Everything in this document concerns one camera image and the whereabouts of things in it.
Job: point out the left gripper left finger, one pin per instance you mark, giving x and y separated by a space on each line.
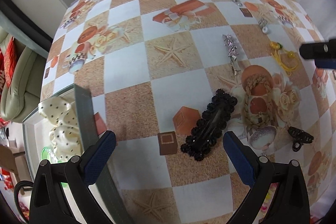
96 157

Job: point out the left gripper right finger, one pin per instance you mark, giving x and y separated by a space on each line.
241 156

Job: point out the green leather sofa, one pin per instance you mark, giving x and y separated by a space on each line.
24 93

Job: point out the cream polka dot scrunchie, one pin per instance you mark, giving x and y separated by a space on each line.
65 134

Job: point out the silver rhinestone star hairclip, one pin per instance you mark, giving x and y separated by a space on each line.
230 44

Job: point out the small black claw clip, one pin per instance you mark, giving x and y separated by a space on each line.
300 138

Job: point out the black beaded barrette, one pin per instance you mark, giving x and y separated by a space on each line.
210 126

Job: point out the red cushion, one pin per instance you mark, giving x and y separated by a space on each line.
10 61

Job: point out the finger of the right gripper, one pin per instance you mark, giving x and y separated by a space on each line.
318 51
325 63

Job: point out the green translucent bangle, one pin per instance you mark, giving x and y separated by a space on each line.
48 154

